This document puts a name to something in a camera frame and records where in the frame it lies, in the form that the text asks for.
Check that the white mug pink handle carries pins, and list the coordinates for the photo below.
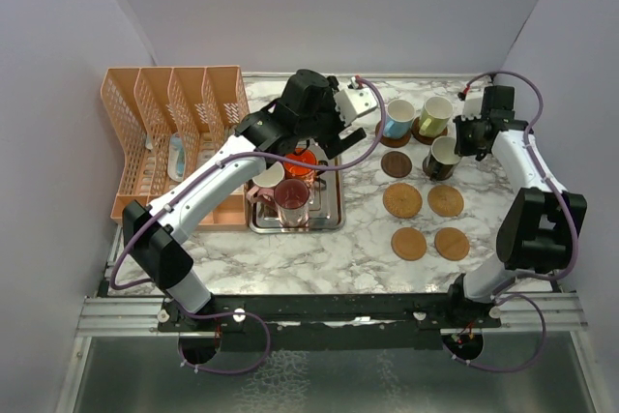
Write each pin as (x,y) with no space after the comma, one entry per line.
(263,185)

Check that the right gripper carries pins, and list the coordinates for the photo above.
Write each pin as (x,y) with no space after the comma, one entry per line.
(462,147)

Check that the orange mug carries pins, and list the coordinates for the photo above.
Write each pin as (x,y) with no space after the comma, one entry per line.
(296,163)

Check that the light wood grooved coaster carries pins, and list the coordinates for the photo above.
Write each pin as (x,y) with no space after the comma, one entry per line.
(452,244)

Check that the light blue mug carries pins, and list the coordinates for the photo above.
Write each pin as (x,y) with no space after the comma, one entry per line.
(400,115)

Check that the stainless steel tray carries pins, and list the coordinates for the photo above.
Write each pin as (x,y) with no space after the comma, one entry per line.
(326,210)

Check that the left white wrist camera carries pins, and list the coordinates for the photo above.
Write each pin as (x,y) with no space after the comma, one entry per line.
(352,104)

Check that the dusty pink mug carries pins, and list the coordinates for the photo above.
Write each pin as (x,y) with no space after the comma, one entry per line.
(292,198)

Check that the blue white package in organizer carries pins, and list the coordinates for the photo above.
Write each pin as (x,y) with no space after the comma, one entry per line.
(176,158)

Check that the brown ringed wooden coaster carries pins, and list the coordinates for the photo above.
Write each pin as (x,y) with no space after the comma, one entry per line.
(395,142)

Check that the black front mounting rail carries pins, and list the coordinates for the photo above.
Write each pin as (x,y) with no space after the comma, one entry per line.
(327,321)

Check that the peach plastic file organizer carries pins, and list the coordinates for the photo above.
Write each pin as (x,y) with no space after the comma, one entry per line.
(146,106)

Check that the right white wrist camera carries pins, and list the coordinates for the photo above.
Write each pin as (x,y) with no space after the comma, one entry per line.
(472,106)

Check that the light wood round coaster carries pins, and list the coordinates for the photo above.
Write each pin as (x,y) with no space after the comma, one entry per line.
(409,244)

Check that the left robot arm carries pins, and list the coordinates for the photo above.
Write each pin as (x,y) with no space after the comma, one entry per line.
(154,234)

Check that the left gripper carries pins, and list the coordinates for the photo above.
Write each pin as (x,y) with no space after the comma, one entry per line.
(333,144)

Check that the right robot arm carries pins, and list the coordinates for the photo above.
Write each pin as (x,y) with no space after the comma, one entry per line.
(538,239)

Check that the pale yellow mug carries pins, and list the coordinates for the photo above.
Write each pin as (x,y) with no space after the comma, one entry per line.
(435,116)

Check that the woven rattan coaster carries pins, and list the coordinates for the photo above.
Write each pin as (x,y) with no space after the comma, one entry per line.
(445,201)
(402,200)

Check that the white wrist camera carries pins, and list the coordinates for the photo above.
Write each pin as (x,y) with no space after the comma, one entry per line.
(472,106)
(352,104)

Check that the dark walnut coaster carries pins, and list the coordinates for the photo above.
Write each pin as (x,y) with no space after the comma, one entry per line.
(396,164)

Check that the black mug white inside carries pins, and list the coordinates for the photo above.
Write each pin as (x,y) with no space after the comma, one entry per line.
(442,159)

